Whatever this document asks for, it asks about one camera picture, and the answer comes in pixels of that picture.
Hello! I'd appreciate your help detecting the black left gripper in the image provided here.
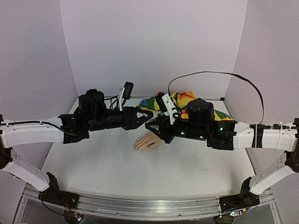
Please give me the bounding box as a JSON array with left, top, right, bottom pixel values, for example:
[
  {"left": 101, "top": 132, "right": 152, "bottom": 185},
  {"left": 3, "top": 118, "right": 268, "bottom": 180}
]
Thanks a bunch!
[{"left": 88, "top": 107, "right": 155, "bottom": 133}]

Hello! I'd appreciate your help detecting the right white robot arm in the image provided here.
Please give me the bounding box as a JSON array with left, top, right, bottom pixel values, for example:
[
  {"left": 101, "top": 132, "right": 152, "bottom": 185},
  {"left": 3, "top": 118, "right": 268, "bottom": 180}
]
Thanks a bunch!
[{"left": 145, "top": 96, "right": 299, "bottom": 215}]

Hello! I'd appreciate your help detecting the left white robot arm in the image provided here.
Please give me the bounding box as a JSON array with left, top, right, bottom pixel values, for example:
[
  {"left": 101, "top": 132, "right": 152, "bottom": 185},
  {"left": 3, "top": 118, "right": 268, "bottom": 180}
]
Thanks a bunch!
[{"left": 0, "top": 89, "right": 153, "bottom": 209}]

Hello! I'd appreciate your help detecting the mannequin hand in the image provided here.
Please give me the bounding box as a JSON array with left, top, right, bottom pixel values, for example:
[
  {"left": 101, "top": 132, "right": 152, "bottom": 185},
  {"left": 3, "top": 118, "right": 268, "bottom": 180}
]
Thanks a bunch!
[{"left": 133, "top": 133, "right": 161, "bottom": 151}]

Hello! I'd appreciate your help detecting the colourful rainbow jacket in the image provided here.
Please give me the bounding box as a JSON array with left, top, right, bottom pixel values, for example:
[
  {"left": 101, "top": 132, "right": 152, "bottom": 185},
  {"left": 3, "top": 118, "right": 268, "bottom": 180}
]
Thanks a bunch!
[{"left": 137, "top": 91, "right": 233, "bottom": 121}]

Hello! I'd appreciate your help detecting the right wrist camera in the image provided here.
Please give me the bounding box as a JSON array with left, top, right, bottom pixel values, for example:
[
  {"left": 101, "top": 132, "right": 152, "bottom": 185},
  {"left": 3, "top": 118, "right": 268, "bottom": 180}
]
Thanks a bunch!
[{"left": 155, "top": 92, "right": 180, "bottom": 125}]

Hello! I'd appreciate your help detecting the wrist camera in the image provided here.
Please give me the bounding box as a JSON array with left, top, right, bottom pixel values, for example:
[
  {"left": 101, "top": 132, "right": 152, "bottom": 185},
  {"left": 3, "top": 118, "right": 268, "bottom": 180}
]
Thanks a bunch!
[
  {"left": 155, "top": 92, "right": 180, "bottom": 125},
  {"left": 118, "top": 82, "right": 134, "bottom": 111}
]

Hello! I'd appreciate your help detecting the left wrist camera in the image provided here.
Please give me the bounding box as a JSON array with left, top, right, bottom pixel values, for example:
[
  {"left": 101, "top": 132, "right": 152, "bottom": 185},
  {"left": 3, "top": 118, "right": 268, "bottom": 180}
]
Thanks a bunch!
[{"left": 118, "top": 82, "right": 134, "bottom": 111}]

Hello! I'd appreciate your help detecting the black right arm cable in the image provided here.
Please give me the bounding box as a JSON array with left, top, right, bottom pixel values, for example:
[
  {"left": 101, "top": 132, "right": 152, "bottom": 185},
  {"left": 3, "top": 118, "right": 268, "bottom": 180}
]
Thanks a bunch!
[{"left": 168, "top": 71, "right": 264, "bottom": 126}]

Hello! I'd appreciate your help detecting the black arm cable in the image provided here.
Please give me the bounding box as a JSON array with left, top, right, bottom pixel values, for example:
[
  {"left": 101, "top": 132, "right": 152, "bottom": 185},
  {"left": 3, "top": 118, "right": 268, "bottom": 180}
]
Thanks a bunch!
[
  {"left": 168, "top": 71, "right": 264, "bottom": 126},
  {"left": 37, "top": 189, "right": 68, "bottom": 217}
]

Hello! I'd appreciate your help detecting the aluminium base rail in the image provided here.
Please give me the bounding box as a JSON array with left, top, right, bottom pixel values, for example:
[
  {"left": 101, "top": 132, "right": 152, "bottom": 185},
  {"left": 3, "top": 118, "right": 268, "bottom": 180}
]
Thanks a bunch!
[{"left": 13, "top": 185, "right": 281, "bottom": 224}]

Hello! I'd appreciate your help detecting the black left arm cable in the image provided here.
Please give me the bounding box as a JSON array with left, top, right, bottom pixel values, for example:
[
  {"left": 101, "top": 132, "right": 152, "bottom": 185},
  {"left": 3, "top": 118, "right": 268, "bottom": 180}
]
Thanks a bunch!
[{"left": 37, "top": 189, "right": 68, "bottom": 217}]

